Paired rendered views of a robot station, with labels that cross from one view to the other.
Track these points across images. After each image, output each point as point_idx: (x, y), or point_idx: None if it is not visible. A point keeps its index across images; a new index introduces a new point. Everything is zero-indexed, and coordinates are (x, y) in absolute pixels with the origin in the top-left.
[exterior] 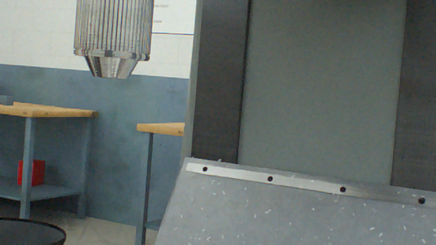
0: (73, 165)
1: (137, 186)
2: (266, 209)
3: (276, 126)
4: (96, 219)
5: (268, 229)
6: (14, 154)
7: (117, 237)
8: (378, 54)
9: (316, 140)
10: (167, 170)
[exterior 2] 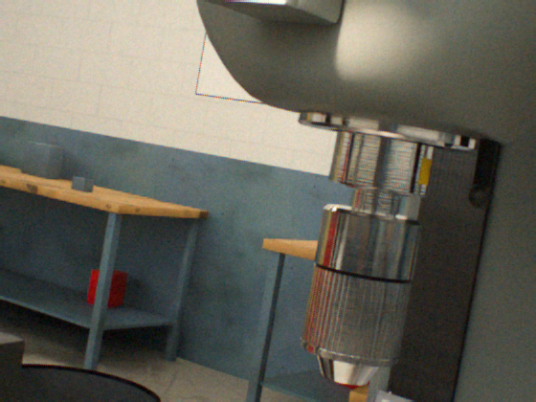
0: (167, 283)
1: (254, 323)
2: None
3: (514, 370)
4: (190, 363)
5: None
6: (85, 258)
7: (219, 394)
8: None
9: None
10: (298, 304)
